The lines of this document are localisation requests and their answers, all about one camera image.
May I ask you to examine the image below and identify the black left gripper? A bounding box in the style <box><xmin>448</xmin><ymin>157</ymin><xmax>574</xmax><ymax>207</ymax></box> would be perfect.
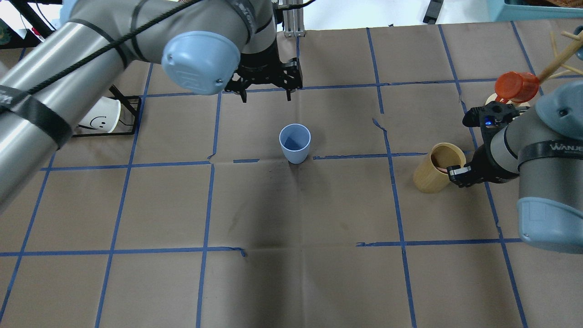
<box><xmin>224</xmin><ymin>41</ymin><xmax>303</xmax><ymax>103</ymax></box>

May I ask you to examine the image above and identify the aluminium frame post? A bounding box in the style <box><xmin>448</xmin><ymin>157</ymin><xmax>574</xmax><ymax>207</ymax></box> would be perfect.
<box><xmin>278</xmin><ymin>0</ymin><xmax>307</xmax><ymax>38</ymax></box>

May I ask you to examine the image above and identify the light blue cup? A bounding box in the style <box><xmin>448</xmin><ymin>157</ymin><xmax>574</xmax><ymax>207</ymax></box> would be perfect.
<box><xmin>278</xmin><ymin>124</ymin><xmax>312</xmax><ymax>164</ymax></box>

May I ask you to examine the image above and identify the black power adapter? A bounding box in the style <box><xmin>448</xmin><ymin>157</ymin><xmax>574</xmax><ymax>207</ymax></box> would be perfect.
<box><xmin>422</xmin><ymin>0</ymin><xmax>444</xmax><ymax>25</ymax></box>

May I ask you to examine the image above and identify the bamboo cylinder holder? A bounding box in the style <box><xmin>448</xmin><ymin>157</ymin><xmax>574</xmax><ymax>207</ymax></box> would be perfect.
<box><xmin>413</xmin><ymin>143</ymin><xmax>466</xmax><ymax>194</ymax></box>

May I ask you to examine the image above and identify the light blue tray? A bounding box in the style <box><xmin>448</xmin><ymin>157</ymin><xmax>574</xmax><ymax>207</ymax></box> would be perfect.
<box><xmin>486</xmin><ymin>0</ymin><xmax>583</xmax><ymax>21</ymax></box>

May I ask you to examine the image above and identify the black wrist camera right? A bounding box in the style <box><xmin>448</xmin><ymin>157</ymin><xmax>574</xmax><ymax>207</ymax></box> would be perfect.
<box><xmin>462</xmin><ymin>101</ymin><xmax>531</xmax><ymax>129</ymax></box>

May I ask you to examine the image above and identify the orange cup on stand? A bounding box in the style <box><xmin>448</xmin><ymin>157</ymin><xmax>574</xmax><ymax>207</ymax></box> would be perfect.
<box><xmin>494</xmin><ymin>71</ymin><xmax>541</xmax><ymax>103</ymax></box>

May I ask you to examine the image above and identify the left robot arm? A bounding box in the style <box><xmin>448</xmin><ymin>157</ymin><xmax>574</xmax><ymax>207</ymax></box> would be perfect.
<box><xmin>0</xmin><ymin>0</ymin><xmax>312</xmax><ymax>210</ymax></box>

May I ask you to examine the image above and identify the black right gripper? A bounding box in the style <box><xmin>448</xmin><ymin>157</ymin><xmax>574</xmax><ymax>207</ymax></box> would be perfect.
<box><xmin>446</xmin><ymin>144</ymin><xmax>519</xmax><ymax>188</ymax></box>

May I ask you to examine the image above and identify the black wire mug rack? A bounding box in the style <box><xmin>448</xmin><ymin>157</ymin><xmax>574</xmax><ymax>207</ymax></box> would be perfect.
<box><xmin>73</xmin><ymin>85</ymin><xmax>142</xmax><ymax>138</ymax></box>

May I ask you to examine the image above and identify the white smiley mug right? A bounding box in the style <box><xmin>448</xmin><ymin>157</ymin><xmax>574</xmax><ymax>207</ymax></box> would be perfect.
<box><xmin>77</xmin><ymin>96</ymin><xmax>121</xmax><ymax>133</ymax></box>

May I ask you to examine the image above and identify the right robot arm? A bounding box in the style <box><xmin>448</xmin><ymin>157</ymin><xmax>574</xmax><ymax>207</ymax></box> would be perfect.
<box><xmin>446</xmin><ymin>80</ymin><xmax>583</xmax><ymax>255</ymax></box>

